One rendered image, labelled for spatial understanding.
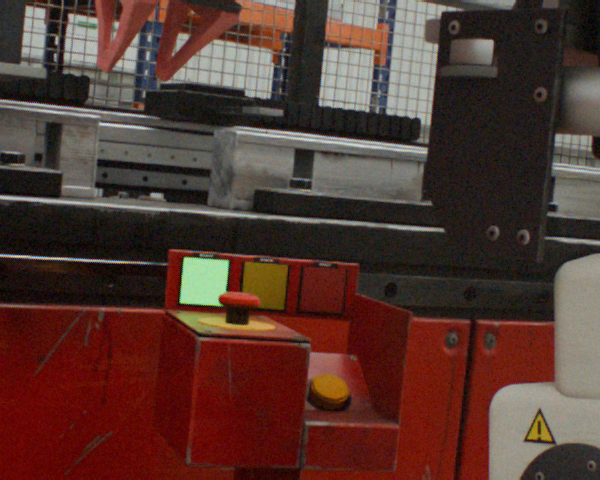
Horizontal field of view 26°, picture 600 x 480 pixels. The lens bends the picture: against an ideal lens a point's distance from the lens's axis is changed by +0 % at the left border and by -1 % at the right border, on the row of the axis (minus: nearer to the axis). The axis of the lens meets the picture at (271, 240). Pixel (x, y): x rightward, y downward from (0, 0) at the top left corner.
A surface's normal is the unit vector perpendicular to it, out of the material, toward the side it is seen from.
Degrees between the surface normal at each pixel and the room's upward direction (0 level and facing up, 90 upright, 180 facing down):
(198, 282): 90
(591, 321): 90
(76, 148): 90
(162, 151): 90
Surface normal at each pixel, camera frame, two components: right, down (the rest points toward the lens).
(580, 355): -0.73, -0.04
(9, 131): 0.50, 0.09
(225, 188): -0.87, -0.06
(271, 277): 0.27, 0.07
